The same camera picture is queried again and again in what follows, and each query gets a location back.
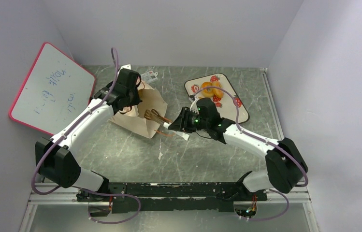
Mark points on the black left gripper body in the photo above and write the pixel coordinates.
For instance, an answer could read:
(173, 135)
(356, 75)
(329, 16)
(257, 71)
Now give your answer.
(134, 97)

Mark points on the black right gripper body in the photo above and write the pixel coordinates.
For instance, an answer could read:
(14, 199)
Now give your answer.
(182, 118)

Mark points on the strawberry print white tray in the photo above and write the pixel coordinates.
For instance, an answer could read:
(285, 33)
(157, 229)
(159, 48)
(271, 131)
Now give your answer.
(225, 106)

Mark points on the orange fake donut bread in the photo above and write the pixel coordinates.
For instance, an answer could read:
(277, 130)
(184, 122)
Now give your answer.
(206, 89)

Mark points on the orange fake bread roll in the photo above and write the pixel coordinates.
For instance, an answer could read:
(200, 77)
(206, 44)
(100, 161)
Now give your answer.
(217, 91)

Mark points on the metal food tongs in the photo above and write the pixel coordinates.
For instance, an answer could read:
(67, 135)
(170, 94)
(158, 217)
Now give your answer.
(154, 115)

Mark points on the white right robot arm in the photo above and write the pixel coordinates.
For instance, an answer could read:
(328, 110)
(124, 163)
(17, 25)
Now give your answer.
(285, 166)

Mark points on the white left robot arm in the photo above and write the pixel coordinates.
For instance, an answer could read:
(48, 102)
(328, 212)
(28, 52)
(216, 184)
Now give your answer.
(55, 156)

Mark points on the clear plastic package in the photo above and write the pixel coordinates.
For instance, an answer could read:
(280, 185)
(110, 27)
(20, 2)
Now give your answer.
(149, 77)

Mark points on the pink framed whiteboard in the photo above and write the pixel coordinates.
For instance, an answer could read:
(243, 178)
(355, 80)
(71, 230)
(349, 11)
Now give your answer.
(55, 91)

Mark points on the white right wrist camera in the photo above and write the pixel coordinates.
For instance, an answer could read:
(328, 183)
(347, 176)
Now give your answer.
(194, 107)

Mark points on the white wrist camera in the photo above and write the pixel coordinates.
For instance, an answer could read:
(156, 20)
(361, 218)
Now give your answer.
(128, 66)
(194, 107)

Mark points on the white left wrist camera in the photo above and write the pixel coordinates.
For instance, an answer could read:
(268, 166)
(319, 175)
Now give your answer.
(128, 66)

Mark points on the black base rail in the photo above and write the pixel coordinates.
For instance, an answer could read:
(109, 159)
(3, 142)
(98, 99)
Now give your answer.
(130, 197)

